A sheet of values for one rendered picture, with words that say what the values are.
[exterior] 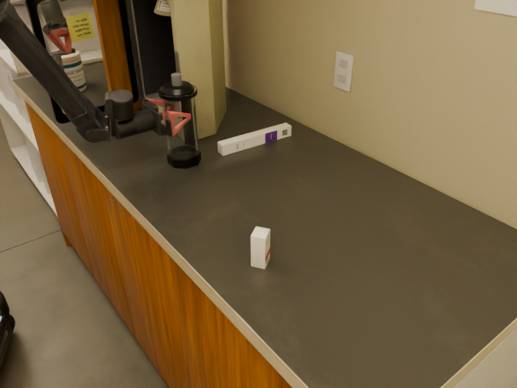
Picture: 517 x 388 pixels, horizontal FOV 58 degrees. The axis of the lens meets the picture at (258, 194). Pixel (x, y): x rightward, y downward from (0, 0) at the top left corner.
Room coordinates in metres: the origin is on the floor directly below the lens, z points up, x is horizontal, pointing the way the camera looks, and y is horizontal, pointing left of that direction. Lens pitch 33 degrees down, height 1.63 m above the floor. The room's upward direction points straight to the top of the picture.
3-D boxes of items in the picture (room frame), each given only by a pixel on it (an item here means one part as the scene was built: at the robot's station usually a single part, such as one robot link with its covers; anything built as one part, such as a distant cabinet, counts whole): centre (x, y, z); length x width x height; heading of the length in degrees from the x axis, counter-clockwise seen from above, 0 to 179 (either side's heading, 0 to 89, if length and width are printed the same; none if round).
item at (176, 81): (1.25, 0.23, 1.18); 0.09 x 0.09 x 0.07
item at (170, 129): (1.20, 0.23, 1.10); 0.09 x 0.07 x 0.07; 128
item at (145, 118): (1.18, 0.31, 1.10); 0.10 x 0.07 x 0.07; 38
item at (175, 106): (1.25, 0.23, 1.06); 0.11 x 0.11 x 0.21
